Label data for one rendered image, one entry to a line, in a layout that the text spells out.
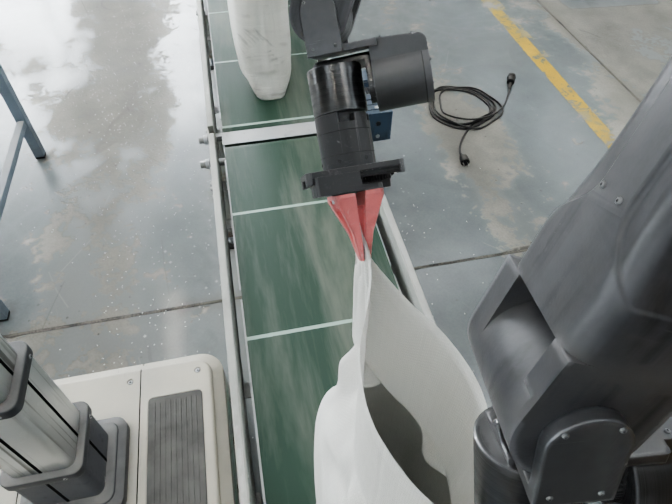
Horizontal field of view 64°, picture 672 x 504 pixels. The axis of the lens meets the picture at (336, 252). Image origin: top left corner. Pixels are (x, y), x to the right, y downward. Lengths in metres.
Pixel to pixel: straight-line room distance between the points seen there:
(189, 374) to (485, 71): 2.18
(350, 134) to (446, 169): 1.77
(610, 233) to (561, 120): 2.53
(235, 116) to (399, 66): 1.40
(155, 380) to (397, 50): 1.07
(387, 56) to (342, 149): 0.10
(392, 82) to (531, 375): 0.38
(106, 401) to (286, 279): 0.52
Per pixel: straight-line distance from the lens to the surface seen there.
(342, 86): 0.56
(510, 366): 0.24
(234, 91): 2.05
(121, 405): 1.42
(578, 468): 0.25
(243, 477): 1.11
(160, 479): 1.32
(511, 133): 2.57
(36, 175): 2.55
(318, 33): 0.55
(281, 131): 1.84
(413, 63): 0.55
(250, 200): 1.59
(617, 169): 0.21
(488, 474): 0.30
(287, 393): 1.21
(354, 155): 0.55
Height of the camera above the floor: 1.46
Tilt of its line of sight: 49 degrees down
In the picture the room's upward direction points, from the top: straight up
